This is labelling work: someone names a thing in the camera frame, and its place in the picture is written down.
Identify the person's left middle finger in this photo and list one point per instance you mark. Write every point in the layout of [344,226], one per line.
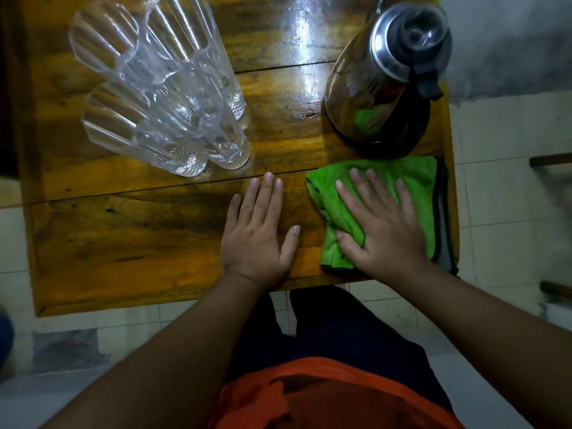
[263,198]

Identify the green microfibre cloth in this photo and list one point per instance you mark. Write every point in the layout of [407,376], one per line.
[326,196]

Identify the dark wooden furniture bar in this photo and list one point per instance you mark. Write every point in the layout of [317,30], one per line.
[556,290]
[552,159]

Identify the person's left forearm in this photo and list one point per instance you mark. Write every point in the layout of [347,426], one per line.
[178,366]

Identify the person's right middle finger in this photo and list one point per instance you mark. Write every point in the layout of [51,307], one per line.
[364,194]

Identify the stainless steel jug, black lid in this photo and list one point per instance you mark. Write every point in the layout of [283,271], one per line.
[366,84]

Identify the person's left thumb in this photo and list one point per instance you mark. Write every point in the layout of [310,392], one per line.
[289,247]

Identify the person's left hand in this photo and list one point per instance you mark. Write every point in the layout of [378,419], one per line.
[252,252]

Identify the person's right forearm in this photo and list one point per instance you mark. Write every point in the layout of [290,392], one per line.
[496,344]

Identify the person's left little finger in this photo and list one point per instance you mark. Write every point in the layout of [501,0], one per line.
[232,215]

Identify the person's right thumb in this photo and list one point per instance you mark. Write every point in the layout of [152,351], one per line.
[348,246]

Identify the clear faceted drinking glass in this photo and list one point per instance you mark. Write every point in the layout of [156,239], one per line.
[201,44]
[147,80]
[138,133]

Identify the person's right hand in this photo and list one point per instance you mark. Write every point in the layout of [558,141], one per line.
[391,243]

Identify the dark blue trousers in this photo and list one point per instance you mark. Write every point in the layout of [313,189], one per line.
[339,326]

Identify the person's right little finger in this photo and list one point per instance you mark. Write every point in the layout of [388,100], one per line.
[404,198]

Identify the orange shirt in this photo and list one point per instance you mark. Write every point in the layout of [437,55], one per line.
[330,397]

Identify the blue object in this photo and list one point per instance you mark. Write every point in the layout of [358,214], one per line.
[5,339]

